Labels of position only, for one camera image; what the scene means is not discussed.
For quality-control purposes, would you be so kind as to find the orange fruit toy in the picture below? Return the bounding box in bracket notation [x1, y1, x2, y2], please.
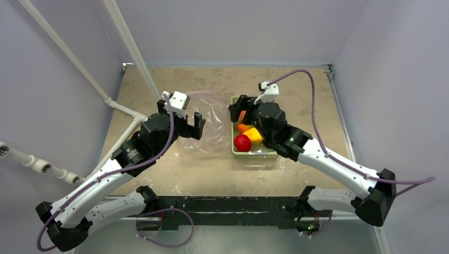
[237, 122, 254, 134]

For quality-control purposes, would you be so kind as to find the yellow bell pepper toy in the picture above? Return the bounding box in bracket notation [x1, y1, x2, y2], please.
[243, 127, 263, 144]

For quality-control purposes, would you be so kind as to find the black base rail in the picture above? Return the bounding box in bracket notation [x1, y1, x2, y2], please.
[124, 195, 333, 232]

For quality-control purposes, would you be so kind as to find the aluminium frame rail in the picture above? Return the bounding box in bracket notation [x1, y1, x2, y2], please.
[322, 64, 392, 253]

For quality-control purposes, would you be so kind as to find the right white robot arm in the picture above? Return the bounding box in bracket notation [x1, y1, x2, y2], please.
[228, 95, 397, 226]

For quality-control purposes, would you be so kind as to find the clear pink zip bag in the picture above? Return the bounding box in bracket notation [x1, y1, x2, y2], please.
[184, 90, 231, 153]

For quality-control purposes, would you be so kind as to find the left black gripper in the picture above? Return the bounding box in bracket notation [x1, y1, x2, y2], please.
[156, 99, 204, 157]

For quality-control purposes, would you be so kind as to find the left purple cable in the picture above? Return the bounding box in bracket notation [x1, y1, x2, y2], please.
[36, 92, 175, 252]

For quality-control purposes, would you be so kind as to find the red tomato toy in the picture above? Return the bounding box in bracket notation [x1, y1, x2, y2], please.
[233, 134, 252, 152]

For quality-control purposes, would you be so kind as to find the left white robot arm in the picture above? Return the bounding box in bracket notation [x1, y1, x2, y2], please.
[35, 98, 205, 252]

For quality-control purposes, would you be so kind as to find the light green plastic basket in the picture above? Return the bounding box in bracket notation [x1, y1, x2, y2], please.
[230, 96, 279, 162]

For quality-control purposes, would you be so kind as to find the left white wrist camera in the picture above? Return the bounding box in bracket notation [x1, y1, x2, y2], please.
[161, 91, 190, 119]

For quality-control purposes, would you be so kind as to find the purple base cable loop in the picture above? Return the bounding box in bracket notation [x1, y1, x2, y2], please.
[135, 207, 195, 249]

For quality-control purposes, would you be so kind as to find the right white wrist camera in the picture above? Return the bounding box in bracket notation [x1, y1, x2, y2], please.
[256, 81, 279, 103]

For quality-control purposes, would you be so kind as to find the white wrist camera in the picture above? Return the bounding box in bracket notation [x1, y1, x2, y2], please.
[256, 81, 279, 103]
[161, 91, 190, 119]

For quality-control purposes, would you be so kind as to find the white PVC pipe frame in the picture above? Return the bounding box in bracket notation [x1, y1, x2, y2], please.
[0, 0, 163, 186]

